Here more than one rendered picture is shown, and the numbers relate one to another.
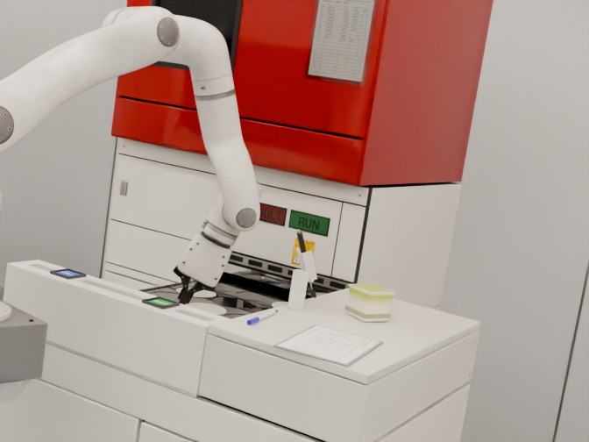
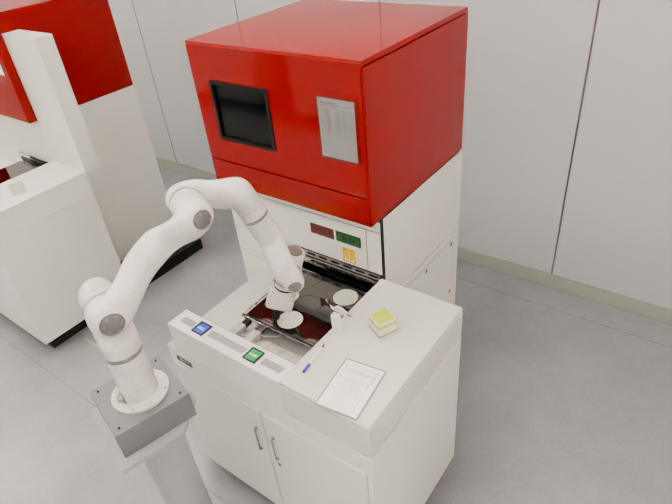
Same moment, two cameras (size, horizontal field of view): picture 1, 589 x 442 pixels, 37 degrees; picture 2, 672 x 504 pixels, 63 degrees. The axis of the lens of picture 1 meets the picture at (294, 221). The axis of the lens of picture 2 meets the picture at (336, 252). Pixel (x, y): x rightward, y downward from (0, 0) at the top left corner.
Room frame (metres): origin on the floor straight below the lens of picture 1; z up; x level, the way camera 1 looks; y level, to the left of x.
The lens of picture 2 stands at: (0.51, -0.31, 2.29)
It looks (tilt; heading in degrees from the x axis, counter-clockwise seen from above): 35 degrees down; 10
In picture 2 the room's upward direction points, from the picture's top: 6 degrees counter-clockwise
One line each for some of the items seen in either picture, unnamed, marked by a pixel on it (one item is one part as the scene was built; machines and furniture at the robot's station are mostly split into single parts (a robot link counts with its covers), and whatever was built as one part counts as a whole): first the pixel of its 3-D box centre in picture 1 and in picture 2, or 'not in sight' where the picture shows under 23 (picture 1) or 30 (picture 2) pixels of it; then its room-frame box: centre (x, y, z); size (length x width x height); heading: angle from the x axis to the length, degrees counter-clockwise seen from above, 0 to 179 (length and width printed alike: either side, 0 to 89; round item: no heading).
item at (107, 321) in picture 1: (109, 321); (231, 356); (1.84, 0.36, 0.89); 0.55 x 0.09 x 0.14; 61
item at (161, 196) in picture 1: (225, 231); (301, 237); (2.41, 0.18, 1.02); 0.82 x 0.03 x 0.40; 61
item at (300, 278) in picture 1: (303, 278); (338, 315); (1.91, -0.04, 1.03); 0.06 x 0.04 x 0.13; 151
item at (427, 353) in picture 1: (353, 355); (377, 357); (1.85, -0.17, 0.89); 0.62 x 0.35 x 0.14; 151
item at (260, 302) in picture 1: (231, 303); (307, 304); (2.12, 0.12, 0.90); 0.34 x 0.34 x 0.01; 61
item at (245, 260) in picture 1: (275, 268); (335, 262); (2.32, 0.03, 0.96); 0.44 x 0.01 x 0.02; 61
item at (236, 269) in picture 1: (271, 292); (335, 275); (2.31, 0.03, 0.89); 0.44 x 0.02 x 0.10; 61
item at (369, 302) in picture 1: (369, 302); (382, 323); (1.91, -0.19, 1.00); 0.07 x 0.07 x 0.07; 35
